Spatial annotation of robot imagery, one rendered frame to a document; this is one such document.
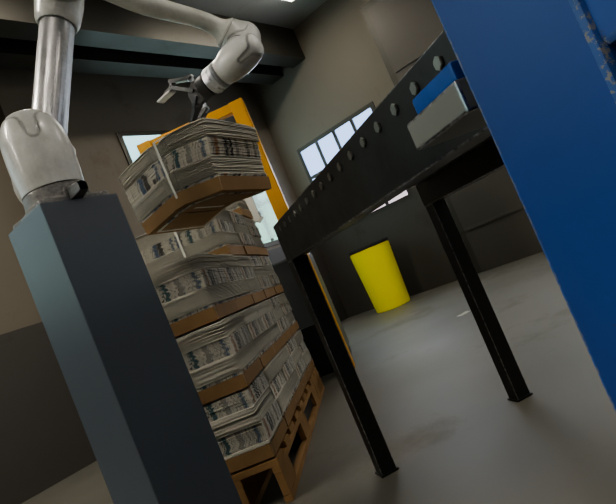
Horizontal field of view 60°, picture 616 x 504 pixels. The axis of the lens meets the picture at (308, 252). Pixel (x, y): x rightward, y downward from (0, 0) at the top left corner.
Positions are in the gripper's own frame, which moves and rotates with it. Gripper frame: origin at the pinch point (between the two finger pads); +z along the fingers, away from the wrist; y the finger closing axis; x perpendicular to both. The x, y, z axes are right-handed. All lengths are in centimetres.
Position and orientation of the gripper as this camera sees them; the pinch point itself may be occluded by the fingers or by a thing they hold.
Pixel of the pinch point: (170, 117)
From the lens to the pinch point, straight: 194.3
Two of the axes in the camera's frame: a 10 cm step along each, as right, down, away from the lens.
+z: -7.6, 4.4, 4.8
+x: 4.7, -1.3, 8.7
